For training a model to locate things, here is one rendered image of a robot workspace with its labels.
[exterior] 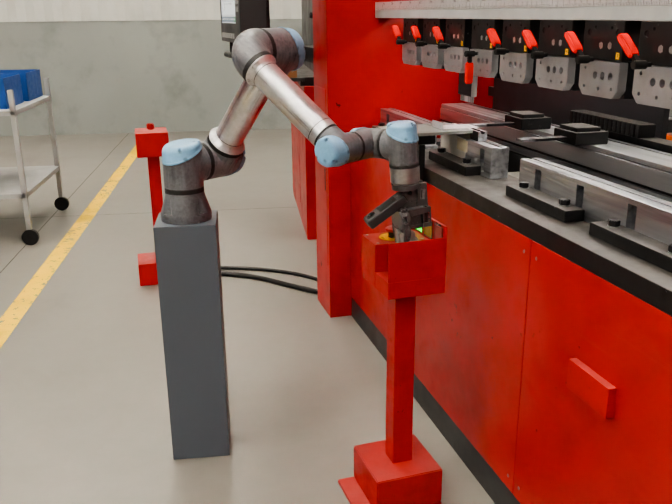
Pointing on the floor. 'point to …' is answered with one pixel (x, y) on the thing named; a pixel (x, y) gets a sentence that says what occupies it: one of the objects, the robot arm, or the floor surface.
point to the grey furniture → (27, 181)
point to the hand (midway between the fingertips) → (402, 258)
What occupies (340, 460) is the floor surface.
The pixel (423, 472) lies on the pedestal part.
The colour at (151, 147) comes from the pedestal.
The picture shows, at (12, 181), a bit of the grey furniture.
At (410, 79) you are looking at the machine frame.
